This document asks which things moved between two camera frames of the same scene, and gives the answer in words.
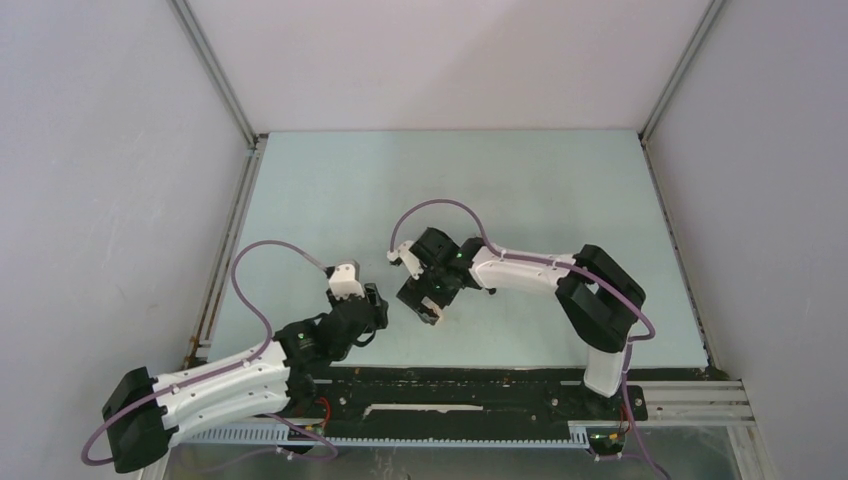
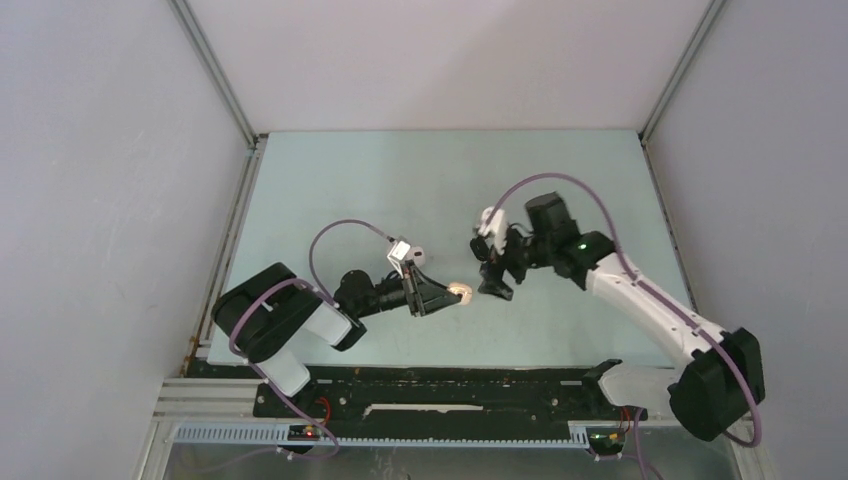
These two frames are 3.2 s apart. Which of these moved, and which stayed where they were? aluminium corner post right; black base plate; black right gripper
Moved: black right gripper
Stayed: aluminium corner post right; black base plate
